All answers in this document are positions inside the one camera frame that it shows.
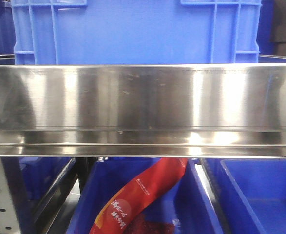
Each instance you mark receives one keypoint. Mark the blue bin lower middle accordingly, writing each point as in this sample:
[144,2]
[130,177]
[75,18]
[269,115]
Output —
[186,205]

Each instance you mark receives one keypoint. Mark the blue bin lower left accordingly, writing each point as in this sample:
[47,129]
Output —
[39,173]

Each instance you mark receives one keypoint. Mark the white perforated rack post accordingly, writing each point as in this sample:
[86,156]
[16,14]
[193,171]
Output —
[8,219]

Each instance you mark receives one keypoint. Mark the stainless steel shelf rail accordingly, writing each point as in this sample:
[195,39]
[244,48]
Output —
[201,110]

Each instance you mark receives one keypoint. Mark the large blue plastic crate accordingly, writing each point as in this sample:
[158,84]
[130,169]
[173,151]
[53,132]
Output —
[136,31]

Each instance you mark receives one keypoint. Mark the red snack package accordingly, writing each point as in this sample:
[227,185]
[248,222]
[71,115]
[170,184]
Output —
[140,192]

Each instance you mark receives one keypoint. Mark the blue bin lower right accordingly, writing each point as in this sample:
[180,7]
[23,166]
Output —
[251,193]

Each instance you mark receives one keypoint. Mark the blue bin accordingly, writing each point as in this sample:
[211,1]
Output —
[39,173]
[251,193]
[186,205]

